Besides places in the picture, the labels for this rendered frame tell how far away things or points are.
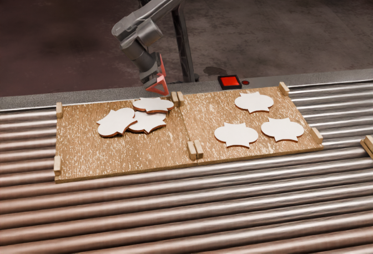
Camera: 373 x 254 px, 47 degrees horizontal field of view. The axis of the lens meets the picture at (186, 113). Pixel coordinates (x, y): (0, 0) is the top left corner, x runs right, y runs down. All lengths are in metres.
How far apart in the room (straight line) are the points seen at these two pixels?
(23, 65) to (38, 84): 0.32
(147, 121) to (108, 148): 0.16
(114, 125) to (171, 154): 0.21
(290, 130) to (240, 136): 0.17
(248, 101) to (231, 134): 0.20
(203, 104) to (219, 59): 2.17
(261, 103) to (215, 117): 0.18
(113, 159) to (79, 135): 0.16
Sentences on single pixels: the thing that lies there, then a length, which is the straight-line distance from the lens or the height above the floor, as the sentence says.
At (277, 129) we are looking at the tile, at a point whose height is 0.95.
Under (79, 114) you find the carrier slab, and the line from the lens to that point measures 1.47.
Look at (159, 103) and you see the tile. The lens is 1.46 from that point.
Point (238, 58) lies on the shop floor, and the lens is 3.70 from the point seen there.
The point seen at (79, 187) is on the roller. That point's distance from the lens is 1.26.
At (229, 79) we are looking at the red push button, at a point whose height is 0.93.
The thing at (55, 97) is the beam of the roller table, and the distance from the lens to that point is 1.60.
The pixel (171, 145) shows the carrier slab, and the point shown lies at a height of 0.94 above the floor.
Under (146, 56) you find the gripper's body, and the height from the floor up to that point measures 1.17.
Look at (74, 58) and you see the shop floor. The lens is 3.68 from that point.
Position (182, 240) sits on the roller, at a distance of 1.11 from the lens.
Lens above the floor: 1.82
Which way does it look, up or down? 37 degrees down
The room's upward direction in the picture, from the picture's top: 3 degrees clockwise
